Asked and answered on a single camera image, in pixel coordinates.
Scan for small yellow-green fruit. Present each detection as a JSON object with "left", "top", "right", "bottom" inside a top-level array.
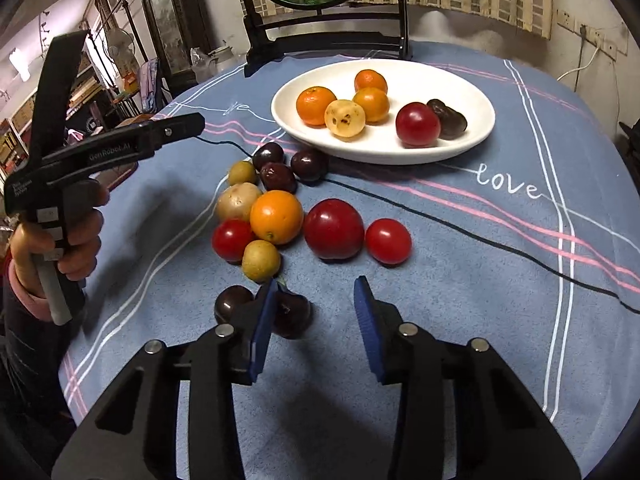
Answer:
[
  {"left": 242, "top": 239, "right": 282, "bottom": 283},
  {"left": 228, "top": 160, "right": 259, "bottom": 187}
]

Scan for white standing fan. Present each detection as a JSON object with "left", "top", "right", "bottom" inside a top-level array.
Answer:
[{"left": 104, "top": 26, "right": 139, "bottom": 80}]

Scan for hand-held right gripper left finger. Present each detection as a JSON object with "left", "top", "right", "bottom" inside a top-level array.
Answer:
[{"left": 51, "top": 277, "right": 279, "bottom": 480}]

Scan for clear plastic bag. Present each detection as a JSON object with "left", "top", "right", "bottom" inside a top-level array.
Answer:
[{"left": 189, "top": 47, "right": 217, "bottom": 84}]

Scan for red cherry tomato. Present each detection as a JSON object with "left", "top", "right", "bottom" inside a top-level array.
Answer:
[
  {"left": 211, "top": 218, "right": 256, "bottom": 264},
  {"left": 365, "top": 218, "right": 413, "bottom": 265}
]

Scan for red plum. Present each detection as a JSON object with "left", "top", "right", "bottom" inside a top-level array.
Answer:
[{"left": 395, "top": 102, "right": 441, "bottom": 148}]

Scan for white wall socket strip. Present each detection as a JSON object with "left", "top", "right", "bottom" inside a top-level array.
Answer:
[{"left": 580, "top": 22, "right": 629, "bottom": 56}]

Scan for white cable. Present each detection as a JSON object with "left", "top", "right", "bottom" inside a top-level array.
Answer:
[{"left": 556, "top": 34, "right": 601, "bottom": 84}]

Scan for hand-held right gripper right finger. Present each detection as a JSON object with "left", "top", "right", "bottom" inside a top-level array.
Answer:
[{"left": 353, "top": 276, "right": 583, "bottom": 480}]

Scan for white oval plate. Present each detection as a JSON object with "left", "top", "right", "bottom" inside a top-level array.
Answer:
[{"left": 271, "top": 58, "right": 496, "bottom": 165}]

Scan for white kettle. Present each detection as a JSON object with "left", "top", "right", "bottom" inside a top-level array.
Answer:
[{"left": 210, "top": 44, "right": 240, "bottom": 71}]

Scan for spotted yellow fruit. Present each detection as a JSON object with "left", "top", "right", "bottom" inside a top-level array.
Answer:
[{"left": 324, "top": 99, "right": 366, "bottom": 140}]

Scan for dark wooden glass cabinet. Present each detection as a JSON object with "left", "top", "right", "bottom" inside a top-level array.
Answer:
[{"left": 134, "top": 0, "right": 222, "bottom": 97}]

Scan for blue striped tablecloth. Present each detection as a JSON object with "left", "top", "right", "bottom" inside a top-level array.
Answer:
[{"left": 57, "top": 40, "right": 640, "bottom": 480}]

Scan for large red tomato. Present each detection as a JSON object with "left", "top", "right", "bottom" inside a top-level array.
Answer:
[{"left": 303, "top": 198, "right": 365, "bottom": 260}]

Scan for orange mandarin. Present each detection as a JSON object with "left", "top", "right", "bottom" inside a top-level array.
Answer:
[
  {"left": 296, "top": 86, "right": 338, "bottom": 127},
  {"left": 352, "top": 87, "right": 390, "bottom": 123},
  {"left": 354, "top": 69, "right": 388, "bottom": 95}
]

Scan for person's left forearm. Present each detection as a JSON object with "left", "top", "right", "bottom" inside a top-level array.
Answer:
[{"left": 0, "top": 260, "right": 86, "bottom": 446}]

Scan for pale yellow round fruit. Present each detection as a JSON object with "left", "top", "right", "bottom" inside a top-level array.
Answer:
[{"left": 216, "top": 183, "right": 263, "bottom": 223}]

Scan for large orange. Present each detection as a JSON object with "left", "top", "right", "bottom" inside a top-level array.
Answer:
[{"left": 249, "top": 190, "right": 304, "bottom": 246}]

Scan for purple cloth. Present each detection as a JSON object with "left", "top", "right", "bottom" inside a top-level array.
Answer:
[{"left": 138, "top": 58, "right": 162, "bottom": 112}]

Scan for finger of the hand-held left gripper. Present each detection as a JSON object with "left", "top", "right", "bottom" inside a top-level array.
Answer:
[
  {"left": 31, "top": 30, "right": 91, "bottom": 162},
  {"left": 134, "top": 112, "right": 206, "bottom": 159}
]

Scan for person's left hand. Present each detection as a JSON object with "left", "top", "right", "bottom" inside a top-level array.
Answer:
[{"left": 11, "top": 182, "right": 110, "bottom": 301}]

